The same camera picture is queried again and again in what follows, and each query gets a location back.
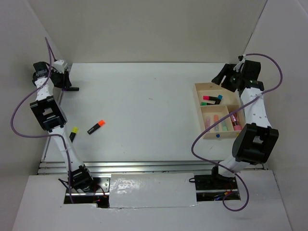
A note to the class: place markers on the purple cap black highlighter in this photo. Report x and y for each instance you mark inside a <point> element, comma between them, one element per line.
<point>71,89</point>

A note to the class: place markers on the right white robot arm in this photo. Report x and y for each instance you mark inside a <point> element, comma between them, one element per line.
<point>257,138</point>

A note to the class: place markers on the pink cap black highlighter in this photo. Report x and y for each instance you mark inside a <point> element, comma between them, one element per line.
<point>209,98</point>

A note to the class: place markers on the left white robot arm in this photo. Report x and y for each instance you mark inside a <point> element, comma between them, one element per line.
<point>52,119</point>

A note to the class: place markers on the blue cap black highlighter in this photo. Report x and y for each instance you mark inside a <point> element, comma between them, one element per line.
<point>218,99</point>

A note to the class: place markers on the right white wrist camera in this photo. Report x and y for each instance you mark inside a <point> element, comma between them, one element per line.
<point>242,58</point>

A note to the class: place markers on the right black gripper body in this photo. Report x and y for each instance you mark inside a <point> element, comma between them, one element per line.
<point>231,80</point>

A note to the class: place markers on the pastel green highlighter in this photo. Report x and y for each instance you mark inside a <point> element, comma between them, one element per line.
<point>224,124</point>

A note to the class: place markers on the orange cap black highlighter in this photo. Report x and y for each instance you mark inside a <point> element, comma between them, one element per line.
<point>96,126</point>

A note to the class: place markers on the wooden compartment tray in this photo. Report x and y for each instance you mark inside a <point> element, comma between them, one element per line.
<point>229,103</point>

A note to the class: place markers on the green cap black highlighter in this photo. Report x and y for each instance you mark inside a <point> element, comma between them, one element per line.
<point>206,104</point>

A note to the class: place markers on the white front cover plate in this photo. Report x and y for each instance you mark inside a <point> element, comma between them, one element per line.
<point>152,190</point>

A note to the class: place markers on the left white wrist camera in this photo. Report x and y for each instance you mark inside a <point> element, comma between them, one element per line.
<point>60,66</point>

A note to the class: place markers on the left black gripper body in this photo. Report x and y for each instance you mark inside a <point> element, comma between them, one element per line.
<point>59,79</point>

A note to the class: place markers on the yellow cap black highlighter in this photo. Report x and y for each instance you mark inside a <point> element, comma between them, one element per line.
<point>73,134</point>

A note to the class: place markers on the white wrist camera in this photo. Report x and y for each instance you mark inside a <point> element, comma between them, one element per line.
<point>242,58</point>
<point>60,66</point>

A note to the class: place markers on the pastel lilac highlighter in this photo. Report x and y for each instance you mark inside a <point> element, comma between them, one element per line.
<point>207,122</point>

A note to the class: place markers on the pastel orange cap highlighter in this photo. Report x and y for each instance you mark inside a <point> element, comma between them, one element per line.
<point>216,119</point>

